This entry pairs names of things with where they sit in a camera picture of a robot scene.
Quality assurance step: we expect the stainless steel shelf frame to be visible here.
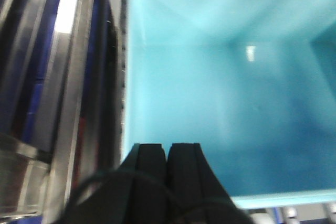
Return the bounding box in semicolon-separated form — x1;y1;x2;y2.
1;0;113;223

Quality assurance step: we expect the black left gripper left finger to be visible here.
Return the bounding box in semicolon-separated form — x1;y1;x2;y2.
115;143;167;223

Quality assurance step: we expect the light blue bin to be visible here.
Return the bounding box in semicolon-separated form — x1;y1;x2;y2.
121;0;335;208

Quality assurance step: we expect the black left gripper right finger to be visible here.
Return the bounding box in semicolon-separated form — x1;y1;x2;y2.
166;142;237;224

